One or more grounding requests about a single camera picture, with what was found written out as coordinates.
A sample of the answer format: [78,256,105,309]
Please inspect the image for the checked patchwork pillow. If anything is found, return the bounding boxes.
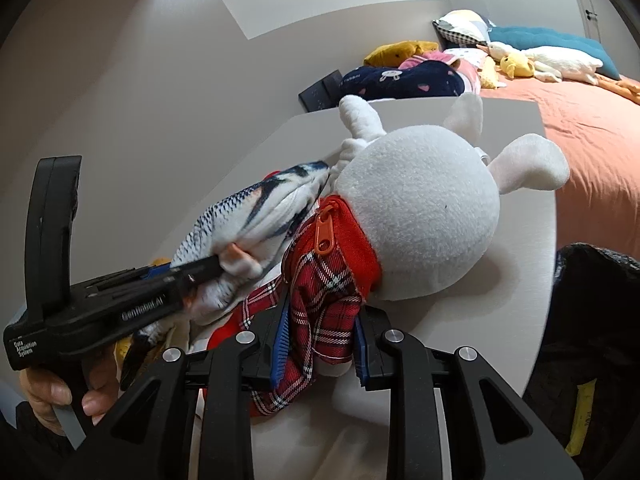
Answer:
[432,9,496,47]

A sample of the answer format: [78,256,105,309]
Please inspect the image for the grey bedside cabinet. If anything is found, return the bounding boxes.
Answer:
[145,97,558,480]

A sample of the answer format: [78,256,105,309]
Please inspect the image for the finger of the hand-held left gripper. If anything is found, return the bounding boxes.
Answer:
[145,254,223,291]

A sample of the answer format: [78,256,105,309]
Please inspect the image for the mustard yellow plush cushion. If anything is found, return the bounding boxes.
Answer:
[364,41,438,67]

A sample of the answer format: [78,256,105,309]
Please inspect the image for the navy printed blanket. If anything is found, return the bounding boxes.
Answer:
[340,60,466,101]

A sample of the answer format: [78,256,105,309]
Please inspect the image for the person's left hand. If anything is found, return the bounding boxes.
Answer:
[22,345,121,428]

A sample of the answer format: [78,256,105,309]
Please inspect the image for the yellow duck plush toy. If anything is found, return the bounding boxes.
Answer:
[500,55,536,80]

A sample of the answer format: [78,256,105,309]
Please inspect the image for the fish plush toy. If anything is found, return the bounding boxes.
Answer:
[120,160,333,356]

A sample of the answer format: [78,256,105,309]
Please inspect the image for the bed with orange sheet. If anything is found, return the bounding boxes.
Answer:
[477,77,640,246]

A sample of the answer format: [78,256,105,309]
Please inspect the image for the white dotted pillow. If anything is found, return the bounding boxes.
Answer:
[444,47,488,68]

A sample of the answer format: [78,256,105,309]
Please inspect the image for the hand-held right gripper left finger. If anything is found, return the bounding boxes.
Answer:
[65,305,301,480]

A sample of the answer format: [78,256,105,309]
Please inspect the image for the bin with black trash bag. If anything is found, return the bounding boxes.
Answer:
[522,242,640,480]

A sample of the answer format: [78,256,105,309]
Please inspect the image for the white rabbit plush toy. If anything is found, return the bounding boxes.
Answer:
[205,92,571,418]

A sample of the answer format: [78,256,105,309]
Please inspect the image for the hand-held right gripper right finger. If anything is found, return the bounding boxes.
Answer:
[352,307,583,480]

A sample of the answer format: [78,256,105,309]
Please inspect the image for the teal cushion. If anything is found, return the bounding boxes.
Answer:
[487,26,621,80]

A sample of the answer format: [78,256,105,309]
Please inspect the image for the white goose plush toy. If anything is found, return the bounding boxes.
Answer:
[475,42,640,106]

